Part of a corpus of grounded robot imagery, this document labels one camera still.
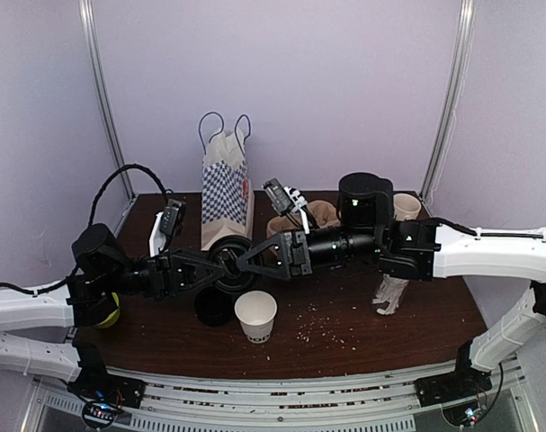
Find glass of wrapped straws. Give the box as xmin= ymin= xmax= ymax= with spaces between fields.
xmin=372 ymin=274 xmax=409 ymax=316

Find black plastic cup lid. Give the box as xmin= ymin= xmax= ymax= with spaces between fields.
xmin=209 ymin=235 xmax=261 ymax=295

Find stack of black cup lids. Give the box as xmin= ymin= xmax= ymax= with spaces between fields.
xmin=194 ymin=287 xmax=234 ymax=327

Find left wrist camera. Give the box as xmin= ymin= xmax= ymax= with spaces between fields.
xmin=148 ymin=199 xmax=186 ymax=257

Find single white paper cup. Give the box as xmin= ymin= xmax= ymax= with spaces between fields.
xmin=234 ymin=291 xmax=278 ymax=344

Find aluminium frame post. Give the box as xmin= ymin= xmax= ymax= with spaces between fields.
xmin=77 ymin=0 xmax=137 ymax=202
xmin=420 ymin=0 xmax=477 ymax=206

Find blue checkered paper bag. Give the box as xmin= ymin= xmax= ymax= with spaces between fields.
xmin=198 ymin=112 xmax=255 ymax=251

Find right aluminium frame post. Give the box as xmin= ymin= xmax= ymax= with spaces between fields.
xmin=420 ymin=0 xmax=477 ymax=206

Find beige ceramic mug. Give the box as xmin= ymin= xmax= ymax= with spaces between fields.
xmin=393 ymin=193 xmax=422 ymax=221

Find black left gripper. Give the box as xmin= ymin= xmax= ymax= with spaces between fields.
xmin=101 ymin=247 xmax=228 ymax=302

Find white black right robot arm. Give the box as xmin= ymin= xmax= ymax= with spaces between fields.
xmin=237 ymin=218 xmax=546 ymax=398

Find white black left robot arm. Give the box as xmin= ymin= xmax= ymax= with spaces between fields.
xmin=0 ymin=223 xmax=225 ymax=400

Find left aluminium frame post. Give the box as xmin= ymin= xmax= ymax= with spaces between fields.
xmin=77 ymin=0 xmax=137 ymax=202

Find brown pulp cup carrier stack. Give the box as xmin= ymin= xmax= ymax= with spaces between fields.
xmin=266 ymin=200 xmax=340 ymax=238

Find green bowl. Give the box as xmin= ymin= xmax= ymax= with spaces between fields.
xmin=94 ymin=292 xmax=121 ymax=329

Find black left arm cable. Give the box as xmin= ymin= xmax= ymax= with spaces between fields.
xmin=76 ymin=164 xmax=175 ymax=275

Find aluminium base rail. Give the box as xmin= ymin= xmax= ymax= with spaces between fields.
xmin=17 ymin=356 xmax=541 ymax=431

